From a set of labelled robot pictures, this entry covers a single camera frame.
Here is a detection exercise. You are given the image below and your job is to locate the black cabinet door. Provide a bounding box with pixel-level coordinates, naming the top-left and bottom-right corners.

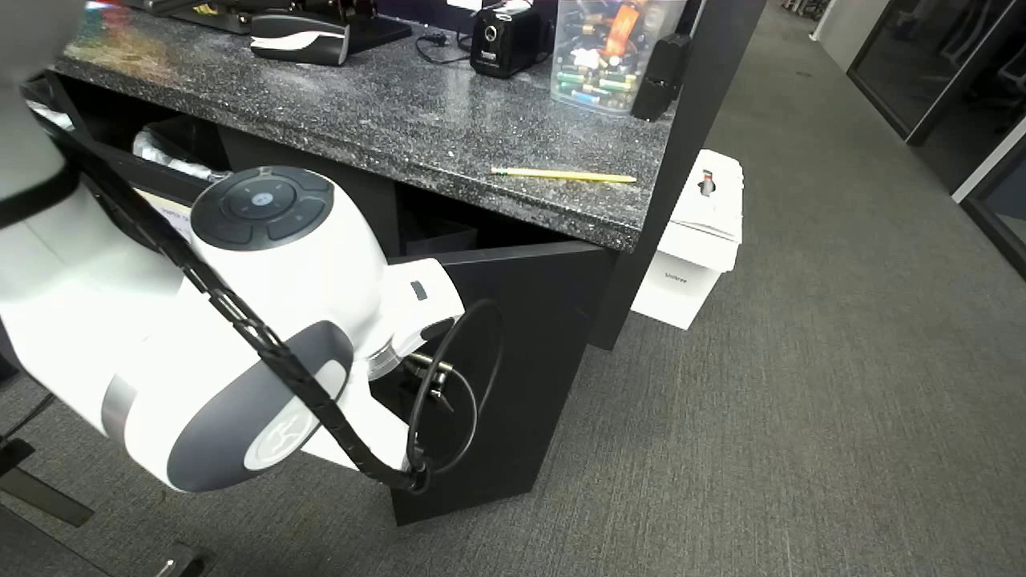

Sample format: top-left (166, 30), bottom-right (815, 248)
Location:
top-left (370, 240), bottom-right (619, 527)

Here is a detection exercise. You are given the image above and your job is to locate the black cabinet with granite top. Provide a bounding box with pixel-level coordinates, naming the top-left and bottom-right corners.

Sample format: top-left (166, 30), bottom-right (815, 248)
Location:
top-left (22, 0), bottom-right (768, 527)

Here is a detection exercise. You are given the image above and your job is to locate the yellow pencil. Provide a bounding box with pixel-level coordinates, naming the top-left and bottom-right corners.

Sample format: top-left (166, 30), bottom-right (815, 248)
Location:
top-left (491, 167), bottom-right (639, 184)

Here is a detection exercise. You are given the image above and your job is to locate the white cardboard box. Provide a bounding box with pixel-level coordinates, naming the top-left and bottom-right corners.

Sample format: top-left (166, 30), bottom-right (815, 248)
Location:
top-left (630, 149), bottom-right (745, 331)

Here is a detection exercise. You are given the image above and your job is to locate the clear container of batteries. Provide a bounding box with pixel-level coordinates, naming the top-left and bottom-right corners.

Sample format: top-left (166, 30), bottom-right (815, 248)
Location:
top-left (550, 0), bottom-right (689, 118)

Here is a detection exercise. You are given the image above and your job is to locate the black electric pencil sharpener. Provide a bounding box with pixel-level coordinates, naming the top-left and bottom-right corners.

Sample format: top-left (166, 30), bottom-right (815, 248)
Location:
top-left (470, 3), bottom-right (547, 79)

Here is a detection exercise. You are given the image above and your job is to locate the black tray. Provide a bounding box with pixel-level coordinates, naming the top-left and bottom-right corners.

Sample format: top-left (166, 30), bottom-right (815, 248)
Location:
top-left (343, 14), bottom-right (414, 54)

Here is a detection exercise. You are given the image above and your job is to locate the black and white stapler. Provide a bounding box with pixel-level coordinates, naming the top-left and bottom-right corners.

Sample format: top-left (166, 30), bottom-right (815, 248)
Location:
top-left (249, 14), bottom-right (352, 67)

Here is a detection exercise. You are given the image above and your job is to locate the clear plastic bag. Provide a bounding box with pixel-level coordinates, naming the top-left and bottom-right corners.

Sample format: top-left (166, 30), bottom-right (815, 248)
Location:
top-left (131, 120), bottom-right (234, 183)

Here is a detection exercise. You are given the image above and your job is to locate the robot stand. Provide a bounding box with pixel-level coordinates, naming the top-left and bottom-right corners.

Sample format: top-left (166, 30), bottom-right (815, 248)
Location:
top-left (0, 389), bottom-right (211, 577)

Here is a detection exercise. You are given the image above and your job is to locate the black cable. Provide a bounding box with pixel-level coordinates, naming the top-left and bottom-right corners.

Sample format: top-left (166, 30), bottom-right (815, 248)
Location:
top-left (414, 30), bottom-right (475, 66)

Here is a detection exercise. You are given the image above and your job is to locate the glass door with black frame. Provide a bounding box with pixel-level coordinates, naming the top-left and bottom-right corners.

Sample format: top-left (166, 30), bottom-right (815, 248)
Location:
top-left (846, 0), bottom-right (1026, 279)

